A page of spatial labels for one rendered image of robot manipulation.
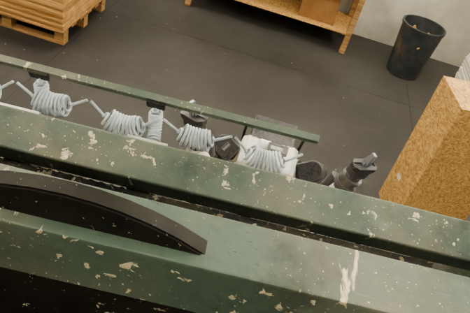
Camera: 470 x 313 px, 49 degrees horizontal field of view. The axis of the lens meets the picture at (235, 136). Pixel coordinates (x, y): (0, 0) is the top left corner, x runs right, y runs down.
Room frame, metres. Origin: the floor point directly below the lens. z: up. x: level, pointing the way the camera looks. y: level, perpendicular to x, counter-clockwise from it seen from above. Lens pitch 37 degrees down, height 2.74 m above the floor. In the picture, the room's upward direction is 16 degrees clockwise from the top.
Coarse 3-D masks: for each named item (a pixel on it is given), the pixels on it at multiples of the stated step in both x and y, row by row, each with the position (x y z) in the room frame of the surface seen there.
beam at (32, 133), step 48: (0, 144) 0.85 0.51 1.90; (48, 144) 0.88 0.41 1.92; (96, 144) 0.91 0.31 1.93; (144, 144) 0.94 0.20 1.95; (192, 192) 0.88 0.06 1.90; (240, 192) 0.91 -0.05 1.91; (288, 192) 0.94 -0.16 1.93; (336, 192) 0.97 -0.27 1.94; (384, 240) 0.91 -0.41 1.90; (432, 240) 0.94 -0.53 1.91
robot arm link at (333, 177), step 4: (332, 172) 1.67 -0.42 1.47; (336, 172) 1.68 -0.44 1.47; (328, 176) 1.66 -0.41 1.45; (332, 176) 1.65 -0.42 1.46; (336, 176) 1.64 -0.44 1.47; (324, 180) 1.67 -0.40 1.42; (328, 180) 1.65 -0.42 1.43; (332, 180) 1.65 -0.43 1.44; (336, 180) 1.62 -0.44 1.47; (324, 184) 1.66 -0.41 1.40; (328, 184) 1.65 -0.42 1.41; (332, 184) 1.63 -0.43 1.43; (336, 184) 1.61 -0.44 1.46; (340, 184) 1.60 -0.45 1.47; (336, 188) 1.61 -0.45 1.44; (340, 188) 1.60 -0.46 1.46
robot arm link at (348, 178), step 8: (352, 160) 1.61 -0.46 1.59; (360, 160) 1.63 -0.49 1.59; (344, 168) 1.65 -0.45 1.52; (352, 168) 1.58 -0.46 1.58; (360, 168) 1.59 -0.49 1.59; (368, 168) 1.61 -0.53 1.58; (376, 168) 1.64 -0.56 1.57; (344, 176) 1.61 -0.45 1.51; (352, 176) 1.59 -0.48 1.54; (360, 176) 1.61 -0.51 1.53; (344, 184) 1.59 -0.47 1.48; (352, 184) 1.59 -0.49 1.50
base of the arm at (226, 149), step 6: (216, 144) 1.78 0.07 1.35; (222, 144) 1.80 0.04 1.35; (228, 144) 1.81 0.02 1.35; (234, 144) 1.82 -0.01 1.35; (216, 150) 1.77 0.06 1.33; (222, 150) 1.78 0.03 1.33; (228, 150) 1.79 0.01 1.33; (234, 150) 1.80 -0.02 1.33; (222, 156) 1.77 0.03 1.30; (228, 156) 1.78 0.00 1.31
